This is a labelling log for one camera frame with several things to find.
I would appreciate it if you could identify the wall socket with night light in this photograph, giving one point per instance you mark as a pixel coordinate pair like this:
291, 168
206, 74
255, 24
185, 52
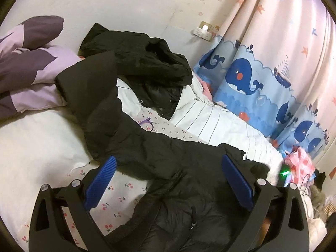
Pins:
202, 31

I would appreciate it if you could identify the white pillow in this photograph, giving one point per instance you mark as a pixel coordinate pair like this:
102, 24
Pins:
34, 147

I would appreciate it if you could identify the white cloth heap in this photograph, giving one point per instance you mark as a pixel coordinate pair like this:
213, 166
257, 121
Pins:
316, 225

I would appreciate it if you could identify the whale print curtain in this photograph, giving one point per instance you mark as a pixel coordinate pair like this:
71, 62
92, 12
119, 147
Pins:
262, 57

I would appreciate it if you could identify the pink patterned cloth pile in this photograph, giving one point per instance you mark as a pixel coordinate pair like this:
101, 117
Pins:
299, 162

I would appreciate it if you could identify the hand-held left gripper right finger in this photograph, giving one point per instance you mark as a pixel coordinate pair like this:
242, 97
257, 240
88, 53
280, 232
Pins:
237, 182

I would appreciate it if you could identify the pink garment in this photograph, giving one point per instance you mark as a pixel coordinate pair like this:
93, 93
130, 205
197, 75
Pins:
206, 86

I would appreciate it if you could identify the black puffer jacket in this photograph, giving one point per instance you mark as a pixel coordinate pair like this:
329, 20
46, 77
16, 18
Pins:
157, 149

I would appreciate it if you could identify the cherry print bedsheet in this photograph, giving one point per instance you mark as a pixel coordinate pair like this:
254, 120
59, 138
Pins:
123, 189

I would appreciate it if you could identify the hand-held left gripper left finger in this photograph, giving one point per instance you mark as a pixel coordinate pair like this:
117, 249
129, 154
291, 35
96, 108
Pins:
101, 181

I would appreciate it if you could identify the white striped quilt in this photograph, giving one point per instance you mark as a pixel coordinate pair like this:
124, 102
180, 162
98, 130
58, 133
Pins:
210, 120

